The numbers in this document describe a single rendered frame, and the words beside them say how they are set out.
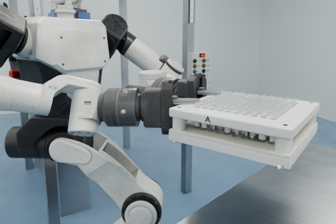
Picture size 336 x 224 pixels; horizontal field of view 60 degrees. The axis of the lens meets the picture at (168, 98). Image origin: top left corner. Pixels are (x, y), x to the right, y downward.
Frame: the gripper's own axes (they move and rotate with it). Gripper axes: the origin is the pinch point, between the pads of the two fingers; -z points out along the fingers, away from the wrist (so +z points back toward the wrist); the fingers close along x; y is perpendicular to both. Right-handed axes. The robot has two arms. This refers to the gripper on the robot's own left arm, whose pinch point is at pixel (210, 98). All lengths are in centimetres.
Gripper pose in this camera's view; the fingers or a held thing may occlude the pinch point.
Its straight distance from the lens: 75.6
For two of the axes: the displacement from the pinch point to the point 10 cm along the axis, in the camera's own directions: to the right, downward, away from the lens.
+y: -6.9, 1.4, -7.1
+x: 0.2, 9.8, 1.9
